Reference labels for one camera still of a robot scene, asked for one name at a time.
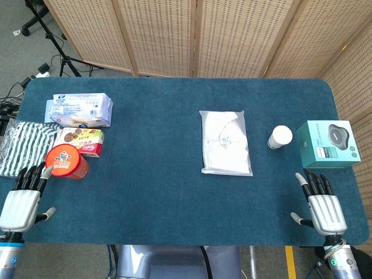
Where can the red green food box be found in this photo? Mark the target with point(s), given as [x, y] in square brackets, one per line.
[84, 139]

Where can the black tripod stand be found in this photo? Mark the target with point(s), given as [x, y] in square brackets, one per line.
[66, 61]

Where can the black office chair base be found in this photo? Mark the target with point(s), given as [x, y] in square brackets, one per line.
[26, 30]

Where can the white power strip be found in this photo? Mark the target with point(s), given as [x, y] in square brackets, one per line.
[43, 68]

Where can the silver metal table leg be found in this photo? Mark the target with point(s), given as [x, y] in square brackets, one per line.
[253, 261]

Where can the wooden rattan folding screen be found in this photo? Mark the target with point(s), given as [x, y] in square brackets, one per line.
[162, 35]

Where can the dark teal table mat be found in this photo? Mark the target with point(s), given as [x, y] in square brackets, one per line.
[145, 189]

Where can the white garment in clear bag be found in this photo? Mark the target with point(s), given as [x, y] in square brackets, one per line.
[225, 142]

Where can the small white paper cup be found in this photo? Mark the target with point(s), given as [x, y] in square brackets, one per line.
[280, 136]

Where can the orange lidded snack canister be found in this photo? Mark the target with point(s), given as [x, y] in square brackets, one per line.
[64, 160]

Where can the white blue tissue pack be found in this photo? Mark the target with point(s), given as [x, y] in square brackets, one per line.
[78, 109]

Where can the teal speaker product box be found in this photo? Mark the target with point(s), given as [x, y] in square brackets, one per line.
[325, 145]

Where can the grey-blue robot torso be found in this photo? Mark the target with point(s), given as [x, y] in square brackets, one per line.
[174, 261]

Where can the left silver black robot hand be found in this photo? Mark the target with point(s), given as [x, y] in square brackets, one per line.
[20, 206]

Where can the green white striped cloth bag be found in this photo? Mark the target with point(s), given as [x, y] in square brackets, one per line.
[26, 145]

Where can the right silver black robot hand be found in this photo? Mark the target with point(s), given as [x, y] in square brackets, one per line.
[328, 215]

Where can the small white floor tag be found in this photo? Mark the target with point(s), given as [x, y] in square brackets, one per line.
[16, 32]

